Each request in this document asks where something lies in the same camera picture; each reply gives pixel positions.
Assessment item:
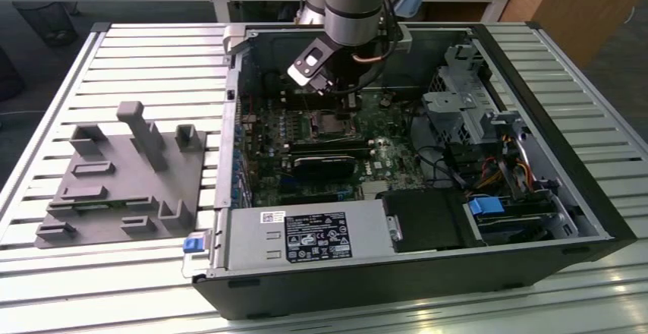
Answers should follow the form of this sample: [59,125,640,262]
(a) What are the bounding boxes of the silver CPU with green edge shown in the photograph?
[319,115,355,134]

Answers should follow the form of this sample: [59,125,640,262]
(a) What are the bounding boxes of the black RAM slot bank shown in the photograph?
[291,140,370,157]
[286,86,356,110]

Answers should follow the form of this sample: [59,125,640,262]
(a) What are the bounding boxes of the CPU socket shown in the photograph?
[307,109,364,140]

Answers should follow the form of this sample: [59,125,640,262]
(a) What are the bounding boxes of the green motherboard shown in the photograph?
[238,90,442,208]

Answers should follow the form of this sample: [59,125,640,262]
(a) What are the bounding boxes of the silver metal drive cage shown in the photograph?
[422,43,512,146]

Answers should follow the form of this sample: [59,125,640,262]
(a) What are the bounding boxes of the black graphics card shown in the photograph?
[291,153,360,181]

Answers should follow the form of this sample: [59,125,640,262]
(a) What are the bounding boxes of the small silver heat sink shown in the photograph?
[362,181,392,200]

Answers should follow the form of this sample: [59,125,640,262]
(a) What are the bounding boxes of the black plastic fan shroud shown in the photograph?
[376,188,486,254]

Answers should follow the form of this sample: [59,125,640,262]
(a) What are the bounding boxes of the blue disk carrier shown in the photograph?
[468,195,507,219]

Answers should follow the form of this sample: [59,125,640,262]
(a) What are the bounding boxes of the grey power supply unit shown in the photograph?
[222,198,398,273]

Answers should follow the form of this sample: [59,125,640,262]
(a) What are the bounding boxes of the wooden cabinet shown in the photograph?
[499,0,648,68]

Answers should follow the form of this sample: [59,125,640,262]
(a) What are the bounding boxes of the black hard disk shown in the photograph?
[475,212,556,242]

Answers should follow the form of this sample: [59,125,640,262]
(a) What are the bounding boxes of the grey parts rack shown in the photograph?
[32,100,208,250]

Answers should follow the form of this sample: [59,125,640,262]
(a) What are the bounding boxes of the black open PC case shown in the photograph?
[191,20,638,322]

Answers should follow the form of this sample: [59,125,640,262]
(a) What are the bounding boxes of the black waste bin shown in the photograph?
[11,0,82,49]

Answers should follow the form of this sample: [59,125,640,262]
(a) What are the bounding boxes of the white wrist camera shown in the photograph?
[287,37,339,95]

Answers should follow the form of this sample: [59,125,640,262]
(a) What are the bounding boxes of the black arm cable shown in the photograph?
[372,0,407,87]

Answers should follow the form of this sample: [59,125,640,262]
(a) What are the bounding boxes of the grey case handle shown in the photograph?
[222,24,258,57]

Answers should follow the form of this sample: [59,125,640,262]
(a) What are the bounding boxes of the black data wire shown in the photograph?
[412,144,470,191]

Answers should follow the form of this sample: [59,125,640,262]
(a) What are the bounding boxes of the orange and yellow wires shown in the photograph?
[480,158,536,193]

